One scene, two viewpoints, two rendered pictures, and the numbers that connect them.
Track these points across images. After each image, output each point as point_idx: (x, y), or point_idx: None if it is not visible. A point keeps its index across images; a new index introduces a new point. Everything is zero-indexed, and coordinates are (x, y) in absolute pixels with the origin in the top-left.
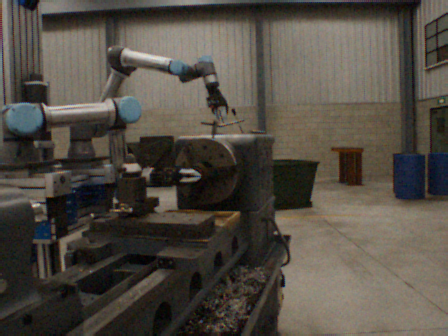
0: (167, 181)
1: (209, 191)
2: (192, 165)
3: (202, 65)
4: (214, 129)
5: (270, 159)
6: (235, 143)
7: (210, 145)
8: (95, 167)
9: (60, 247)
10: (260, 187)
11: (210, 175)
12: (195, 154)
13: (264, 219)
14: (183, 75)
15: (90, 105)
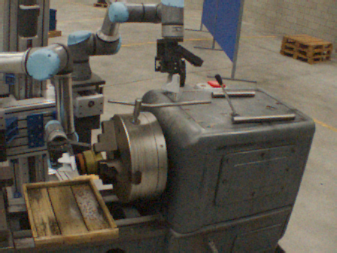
0: (52, 159)
1: (118, 184)
2: (89, 149)
3: (161, 8)
4: (134, 111)
5: (281, 162)
6: (174, 135)
7: (122, 131)
8: (74, 95)
9: (40, 158)
10: (195, 207)
11: (99, 172)
12: (107, 134)
13: (205, 242)
14: (122, 22)
15: (8, 56)
